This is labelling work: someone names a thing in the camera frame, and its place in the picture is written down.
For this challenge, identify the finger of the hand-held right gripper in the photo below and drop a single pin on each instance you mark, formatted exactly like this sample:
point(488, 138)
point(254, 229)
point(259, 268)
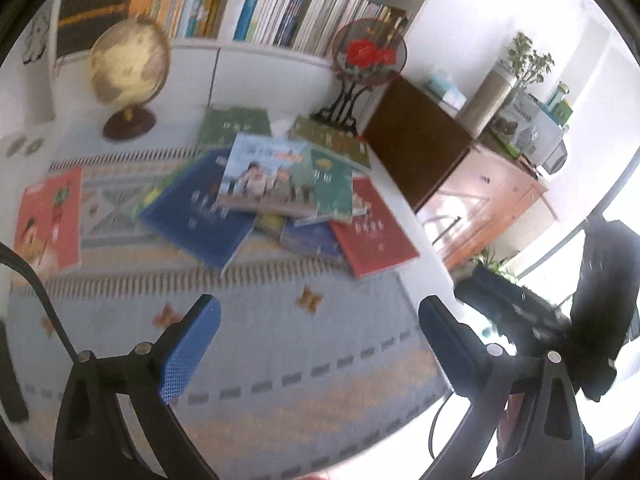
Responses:
point(520, 297)
point(505, 325)

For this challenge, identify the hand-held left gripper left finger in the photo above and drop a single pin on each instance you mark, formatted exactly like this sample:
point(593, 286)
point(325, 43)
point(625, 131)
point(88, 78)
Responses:
point(192, 345)

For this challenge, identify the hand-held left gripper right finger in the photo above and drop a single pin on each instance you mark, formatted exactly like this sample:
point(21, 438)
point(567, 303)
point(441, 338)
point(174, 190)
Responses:
point(445, 340)

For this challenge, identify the bright blue cover book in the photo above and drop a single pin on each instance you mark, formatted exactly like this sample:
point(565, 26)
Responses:
point(195, 220)

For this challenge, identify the yellow cover book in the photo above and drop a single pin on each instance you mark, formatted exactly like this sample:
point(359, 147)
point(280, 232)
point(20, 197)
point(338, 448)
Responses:
point(270, 224)

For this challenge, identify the dark navy cover book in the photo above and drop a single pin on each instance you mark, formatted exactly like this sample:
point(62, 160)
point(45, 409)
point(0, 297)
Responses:
point(310, 240)

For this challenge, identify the children photo cover book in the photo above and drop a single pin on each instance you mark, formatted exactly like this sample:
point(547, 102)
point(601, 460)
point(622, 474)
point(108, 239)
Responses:
point(260, 175)

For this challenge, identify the dark teal cover book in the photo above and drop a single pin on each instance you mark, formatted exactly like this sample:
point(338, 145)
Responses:
point(332, 190)

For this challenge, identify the orange cartoon cover book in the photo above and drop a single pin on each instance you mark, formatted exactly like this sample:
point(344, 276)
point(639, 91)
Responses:
point(50, 220)

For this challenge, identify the green insect cover book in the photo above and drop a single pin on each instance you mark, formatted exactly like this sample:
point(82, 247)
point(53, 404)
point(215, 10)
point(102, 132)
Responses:
point(232, 127)

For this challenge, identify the green red flower cover book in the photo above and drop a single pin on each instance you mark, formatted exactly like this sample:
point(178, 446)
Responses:
point(325, 137)

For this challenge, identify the row of white blue books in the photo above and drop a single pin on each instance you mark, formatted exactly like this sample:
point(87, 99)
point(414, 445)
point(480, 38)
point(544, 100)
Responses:
point(300, 10)

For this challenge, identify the row of dark hardcover books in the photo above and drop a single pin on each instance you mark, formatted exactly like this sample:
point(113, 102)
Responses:
point(95, 5)

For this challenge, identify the green floor plant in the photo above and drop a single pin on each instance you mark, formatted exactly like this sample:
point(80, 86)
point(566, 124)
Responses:
point(492, 262)

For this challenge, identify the patterned woven mat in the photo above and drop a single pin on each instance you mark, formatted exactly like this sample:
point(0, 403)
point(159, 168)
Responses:
point(300, 360)

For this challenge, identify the light wooden sideboard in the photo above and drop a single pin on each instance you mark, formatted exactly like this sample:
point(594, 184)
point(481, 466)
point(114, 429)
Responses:
point(480, 195)

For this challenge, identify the white blue carton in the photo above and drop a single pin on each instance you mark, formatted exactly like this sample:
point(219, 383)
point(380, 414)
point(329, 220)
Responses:
point(535, 130)

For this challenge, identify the green box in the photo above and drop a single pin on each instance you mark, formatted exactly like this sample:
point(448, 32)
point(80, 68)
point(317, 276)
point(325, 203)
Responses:
point(559, 102)

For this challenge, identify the beige cylindrical vase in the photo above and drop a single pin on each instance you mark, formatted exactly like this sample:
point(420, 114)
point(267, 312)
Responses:
point(487, 100)

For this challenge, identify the light blue tissue box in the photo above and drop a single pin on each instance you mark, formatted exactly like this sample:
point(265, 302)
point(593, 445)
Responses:
point(442, 87)

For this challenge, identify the green leafy plant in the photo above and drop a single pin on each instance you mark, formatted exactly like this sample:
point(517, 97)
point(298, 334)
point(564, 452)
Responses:
point(525, 60)

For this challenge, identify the antique yellow desk globe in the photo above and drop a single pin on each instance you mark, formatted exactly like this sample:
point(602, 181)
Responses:
point(127, 67)

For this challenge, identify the round embroidered fan on stand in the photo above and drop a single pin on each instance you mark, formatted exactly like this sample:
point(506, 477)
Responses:
point(370, 55)

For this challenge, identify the white bookshelf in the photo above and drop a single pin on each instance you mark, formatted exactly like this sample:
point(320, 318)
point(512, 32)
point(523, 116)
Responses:
point(280, 65)

